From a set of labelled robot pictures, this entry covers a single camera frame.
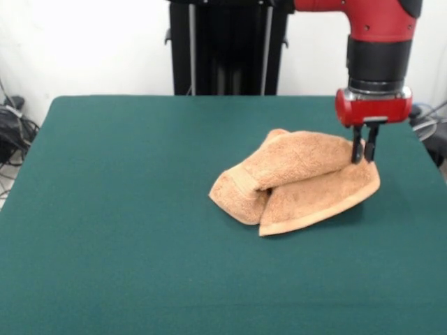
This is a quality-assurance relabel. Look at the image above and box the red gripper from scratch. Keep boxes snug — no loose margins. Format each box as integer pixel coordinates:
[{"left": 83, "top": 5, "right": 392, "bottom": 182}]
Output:
[{"left": 335, "top": 88, "right": 413, "bottom": 165}]

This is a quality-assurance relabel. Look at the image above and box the tan terry towel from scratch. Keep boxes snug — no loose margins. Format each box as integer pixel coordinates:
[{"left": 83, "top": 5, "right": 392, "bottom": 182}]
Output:
[{"left": 208, "top": 128, "right": 381, "bottom": 237}]

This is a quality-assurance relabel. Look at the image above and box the dark green table cloth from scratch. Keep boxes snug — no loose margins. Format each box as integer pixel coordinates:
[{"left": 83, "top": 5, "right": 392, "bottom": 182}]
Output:
[{"left": 0, "top": 94, "right": 447, "bottom": 335}]

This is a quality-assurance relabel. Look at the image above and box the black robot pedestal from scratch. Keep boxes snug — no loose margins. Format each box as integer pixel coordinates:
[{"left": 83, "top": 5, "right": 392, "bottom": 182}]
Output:
[{"left": 162, "top": 0, "right": 291, "bottom": 96}]

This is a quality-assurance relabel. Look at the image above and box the tangled black cable bundle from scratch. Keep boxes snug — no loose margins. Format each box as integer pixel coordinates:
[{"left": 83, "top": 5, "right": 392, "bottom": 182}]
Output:
[{"left": 0, "top": 104, "right": 41, "bottom": 168}]

